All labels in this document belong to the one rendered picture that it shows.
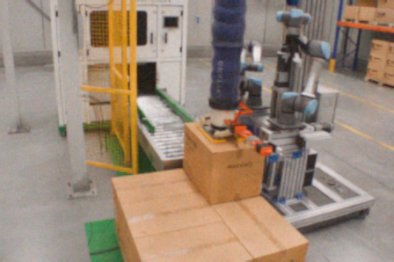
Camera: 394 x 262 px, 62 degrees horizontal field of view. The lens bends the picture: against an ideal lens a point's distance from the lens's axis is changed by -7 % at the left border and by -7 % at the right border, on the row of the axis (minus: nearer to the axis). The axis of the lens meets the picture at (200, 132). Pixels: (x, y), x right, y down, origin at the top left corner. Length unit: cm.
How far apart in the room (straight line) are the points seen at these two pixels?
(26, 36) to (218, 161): 965
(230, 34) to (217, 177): 95
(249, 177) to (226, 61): 82
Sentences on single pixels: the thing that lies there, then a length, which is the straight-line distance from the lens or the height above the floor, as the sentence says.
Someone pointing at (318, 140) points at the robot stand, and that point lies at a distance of 273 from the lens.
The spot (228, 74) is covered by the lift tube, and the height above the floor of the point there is 141.
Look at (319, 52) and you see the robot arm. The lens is 260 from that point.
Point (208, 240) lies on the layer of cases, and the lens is 216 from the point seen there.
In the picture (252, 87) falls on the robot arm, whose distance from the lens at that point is 301.
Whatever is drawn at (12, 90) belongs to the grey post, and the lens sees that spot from 556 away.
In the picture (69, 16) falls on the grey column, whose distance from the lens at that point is 326.
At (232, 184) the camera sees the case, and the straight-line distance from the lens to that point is 247.
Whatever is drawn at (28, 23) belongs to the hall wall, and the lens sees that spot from 1140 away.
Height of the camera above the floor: 188
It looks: 21 degrees down
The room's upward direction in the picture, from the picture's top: 2 degrees clockwise
